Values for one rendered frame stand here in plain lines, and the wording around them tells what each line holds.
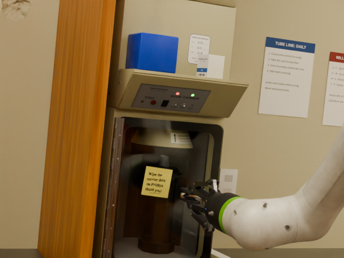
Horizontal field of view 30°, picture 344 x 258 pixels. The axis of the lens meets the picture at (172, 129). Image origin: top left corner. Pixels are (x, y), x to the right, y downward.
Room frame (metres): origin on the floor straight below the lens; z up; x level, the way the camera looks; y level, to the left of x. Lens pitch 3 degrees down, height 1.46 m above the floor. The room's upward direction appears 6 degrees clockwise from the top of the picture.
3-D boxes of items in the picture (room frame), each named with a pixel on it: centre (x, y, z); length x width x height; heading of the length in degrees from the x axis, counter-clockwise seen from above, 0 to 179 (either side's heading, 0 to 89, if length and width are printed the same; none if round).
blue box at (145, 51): (1.61, 0.07, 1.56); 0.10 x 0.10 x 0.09; 23
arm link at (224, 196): (1.46, -0.16, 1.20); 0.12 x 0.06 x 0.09; 113
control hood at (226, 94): (1.65, -0.02, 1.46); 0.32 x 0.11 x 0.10; 113
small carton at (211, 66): (1.68, -0.08, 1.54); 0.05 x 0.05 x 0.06; 31
